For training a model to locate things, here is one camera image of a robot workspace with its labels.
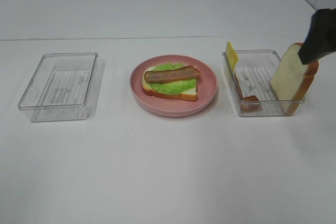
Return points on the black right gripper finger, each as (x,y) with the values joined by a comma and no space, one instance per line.
(320,40)

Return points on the bread slice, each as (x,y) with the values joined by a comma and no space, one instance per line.
(151,92)
(292,79)

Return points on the green lettuce leaf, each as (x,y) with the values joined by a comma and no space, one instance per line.
(172,88)

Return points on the bacon strip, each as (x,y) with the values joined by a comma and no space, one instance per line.
(166,76)
(247,104)

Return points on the clear right plastic tray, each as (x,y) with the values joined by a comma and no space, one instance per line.
(254,70)

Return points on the clear plastic tray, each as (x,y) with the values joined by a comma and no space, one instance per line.
(64,87)
(254,70)

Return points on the yellow cheese slice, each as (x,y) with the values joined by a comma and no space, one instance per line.
(230,60)

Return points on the pink round plate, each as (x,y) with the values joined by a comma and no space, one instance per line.
(206,88)

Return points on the clear left plastic tray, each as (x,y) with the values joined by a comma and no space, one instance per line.
(64,87)

